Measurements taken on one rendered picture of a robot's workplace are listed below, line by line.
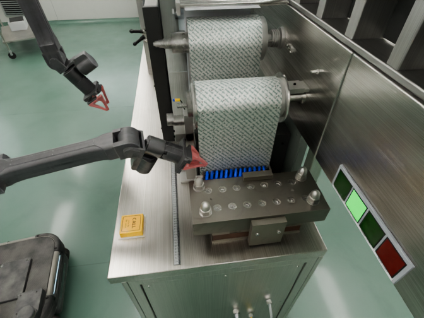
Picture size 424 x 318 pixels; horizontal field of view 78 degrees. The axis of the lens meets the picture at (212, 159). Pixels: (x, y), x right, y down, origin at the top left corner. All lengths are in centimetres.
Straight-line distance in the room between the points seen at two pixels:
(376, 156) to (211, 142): 43
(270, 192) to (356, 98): 36
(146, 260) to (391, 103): 72
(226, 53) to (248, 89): 21
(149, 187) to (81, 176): 154
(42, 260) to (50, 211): 63
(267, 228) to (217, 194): 18
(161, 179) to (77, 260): 113
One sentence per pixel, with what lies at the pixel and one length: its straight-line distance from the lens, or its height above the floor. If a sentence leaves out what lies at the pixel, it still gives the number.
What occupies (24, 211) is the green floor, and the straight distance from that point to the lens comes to 248.
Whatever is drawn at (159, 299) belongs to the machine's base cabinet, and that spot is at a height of 68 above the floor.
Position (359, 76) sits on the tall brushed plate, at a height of 141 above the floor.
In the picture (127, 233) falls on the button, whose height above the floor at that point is 92.
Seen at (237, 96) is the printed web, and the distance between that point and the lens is 73.
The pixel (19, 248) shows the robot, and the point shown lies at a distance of 195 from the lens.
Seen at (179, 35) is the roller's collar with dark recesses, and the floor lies 136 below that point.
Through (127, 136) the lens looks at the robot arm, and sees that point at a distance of 74.
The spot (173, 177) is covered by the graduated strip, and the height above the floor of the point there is 90.
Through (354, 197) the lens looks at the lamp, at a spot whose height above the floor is 120.
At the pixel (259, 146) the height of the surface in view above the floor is 112.
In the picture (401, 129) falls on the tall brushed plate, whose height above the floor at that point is 139.
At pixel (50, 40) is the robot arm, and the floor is 134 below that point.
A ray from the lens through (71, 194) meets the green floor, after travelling 241.
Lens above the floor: 165
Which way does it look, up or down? 43 degrees down
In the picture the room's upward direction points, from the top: straight up
